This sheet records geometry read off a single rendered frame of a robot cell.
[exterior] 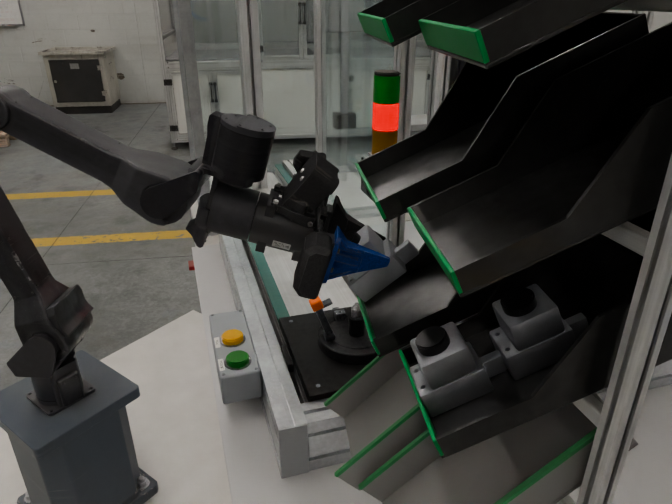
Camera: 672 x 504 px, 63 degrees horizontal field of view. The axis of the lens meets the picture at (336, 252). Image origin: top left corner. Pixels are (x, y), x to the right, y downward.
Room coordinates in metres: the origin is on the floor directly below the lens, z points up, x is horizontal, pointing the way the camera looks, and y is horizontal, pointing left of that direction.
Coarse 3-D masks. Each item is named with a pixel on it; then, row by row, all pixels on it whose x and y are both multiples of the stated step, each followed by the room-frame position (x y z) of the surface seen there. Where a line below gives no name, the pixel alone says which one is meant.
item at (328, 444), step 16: (656, 368) 0.83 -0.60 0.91; (656, 384) 0.83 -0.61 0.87; (320, 400) 0.68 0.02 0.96; (320, 416) 0.65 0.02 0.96; (336, 416) 0.65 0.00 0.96; (320, 432) 0.64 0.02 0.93; (336, 432) 0.64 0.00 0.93; (320, 448) 0.64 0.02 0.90; (336, 448) 0.64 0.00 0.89; (320, 464) 0.64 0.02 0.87; (336, 464) 0.64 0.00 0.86
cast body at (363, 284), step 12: (360, 240) 0.56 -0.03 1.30; (372, 240) 0.55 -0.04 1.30; (384, 240) 0.58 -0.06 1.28; (408, 240) 0.57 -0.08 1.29; (384, 252) 0.55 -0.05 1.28; (396, 252) 0.56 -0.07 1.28; (408, 252) 0.56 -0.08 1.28; (396, 264) 0.54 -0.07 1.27; (348, 276) 0.57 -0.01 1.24; (360, 276) 0.55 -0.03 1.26; (372, 276) 0.55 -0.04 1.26; (384, 276) 0.55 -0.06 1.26; (396, 276) 0.55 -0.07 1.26; (360, 288) 0.55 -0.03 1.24; (372, 288) 0.55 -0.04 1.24
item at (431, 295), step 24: (408, 264) 0.62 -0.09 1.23; (432, 264) 0.62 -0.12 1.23; (384, 288) 0.61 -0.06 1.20; (408, 288) 0.59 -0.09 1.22; (432, 288) 0.57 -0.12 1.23; (384, 312) 0.56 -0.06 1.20; (408, 312) 0.54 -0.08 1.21; (432, 312) 0.50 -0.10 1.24; (456, 312) 0.50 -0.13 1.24; (384, 336) 0.49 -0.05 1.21; (408, 336) 0.49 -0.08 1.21
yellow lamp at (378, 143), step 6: (372, 132) 1.04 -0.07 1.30; (378, 132) 1.03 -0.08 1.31; (384, 132) 1.02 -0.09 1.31; (390, 132) 1.02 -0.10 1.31; (396, 132) 1.03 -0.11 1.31; (372, 138) 1.04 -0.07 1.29; (378, 138) 1.03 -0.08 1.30; (384, 138) 1.02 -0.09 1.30; (390, 138) 1.02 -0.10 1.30; (396, 138) 1.03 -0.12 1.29; (372, 144) 1.04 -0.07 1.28; (378, 144) 1.03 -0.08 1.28; (384, 144) 1.02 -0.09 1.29; (390, 144) 1.02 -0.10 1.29; (372, 150) 1.04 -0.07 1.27; (378, 150) 1.03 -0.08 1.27
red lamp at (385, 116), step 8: (376, 104) 1.03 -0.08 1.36; (384, 104) 1.03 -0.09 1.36; (392, 104) 1.03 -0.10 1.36; (376, 112) 1.03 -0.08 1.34; (384, 112) 1.02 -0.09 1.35; (392, 112) 1.02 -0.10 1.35; (376, 120) 1.03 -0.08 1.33; (384, 120) 1.02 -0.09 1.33; (392, 120) 1.02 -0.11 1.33; (376, 128) 1.03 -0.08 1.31; (384, 128) 1.02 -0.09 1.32; (392, 128) 1.02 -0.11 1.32
